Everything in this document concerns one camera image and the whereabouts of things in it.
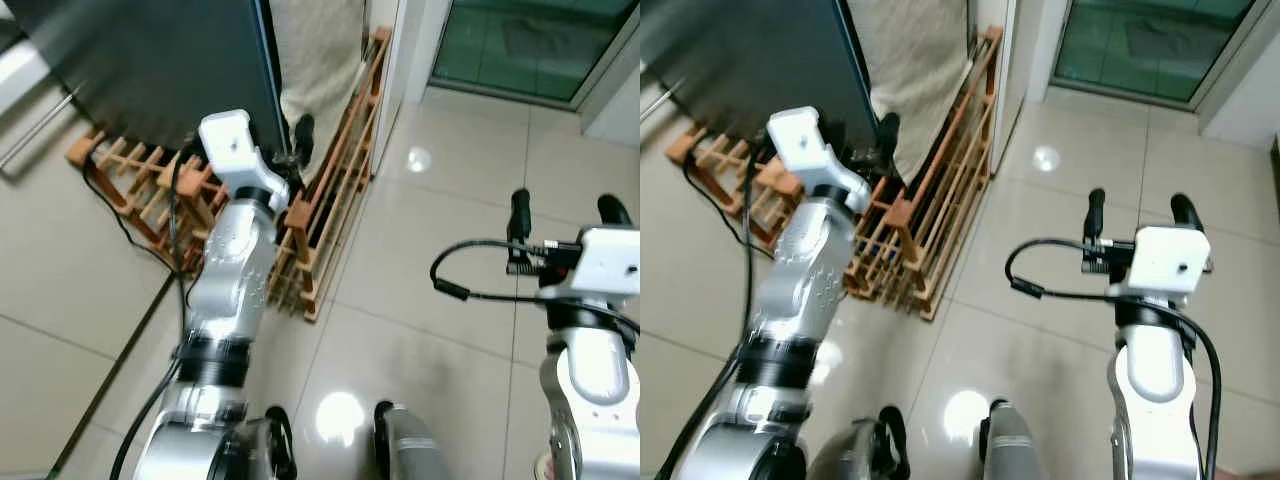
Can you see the robot left leg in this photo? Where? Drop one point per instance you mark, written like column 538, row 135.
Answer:
column 275, row 445
column 850, row 455

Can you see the wooden wine rack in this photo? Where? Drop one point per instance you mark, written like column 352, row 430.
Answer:
column 908, row 215
column 298, row 215

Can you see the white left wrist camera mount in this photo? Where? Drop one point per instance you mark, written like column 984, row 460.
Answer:
column 815, row 150
column 235, row 150

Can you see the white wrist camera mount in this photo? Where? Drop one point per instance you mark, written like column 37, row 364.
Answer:
column 235, row 150
column 1170, row 262
column 815, row 150
column 605, row 262

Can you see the robot right leg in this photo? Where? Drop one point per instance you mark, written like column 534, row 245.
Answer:
column 1012, row 450
column 410, row 450

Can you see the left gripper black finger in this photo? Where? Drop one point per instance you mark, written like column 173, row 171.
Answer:
column 302, row 135
column 888, row 135

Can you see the cream ribbed fabric cover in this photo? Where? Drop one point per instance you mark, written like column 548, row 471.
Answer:
column 320, row 60
column 915, row 60

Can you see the glass sliding door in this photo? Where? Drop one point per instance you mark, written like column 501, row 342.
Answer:
column 1140, row 40
column 520, row 40

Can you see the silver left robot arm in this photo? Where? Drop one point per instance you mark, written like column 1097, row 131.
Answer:
column 805, row 280
column 235, row 270

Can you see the black mini fridge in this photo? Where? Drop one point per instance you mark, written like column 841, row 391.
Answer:
column 750, row 60
column 150, row 60

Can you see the robot leg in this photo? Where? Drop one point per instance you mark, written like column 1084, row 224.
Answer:
column 410, row 450
column 1012, row 450
column 275, row 445
column 850, row 455

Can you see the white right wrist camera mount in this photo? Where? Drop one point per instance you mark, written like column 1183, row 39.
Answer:
column 1170, row 262
column 605, row 262

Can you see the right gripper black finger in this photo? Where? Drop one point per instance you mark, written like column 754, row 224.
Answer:
column 520, row 215
column 1096, row 215
column 613, row 210
column 1186, row 210

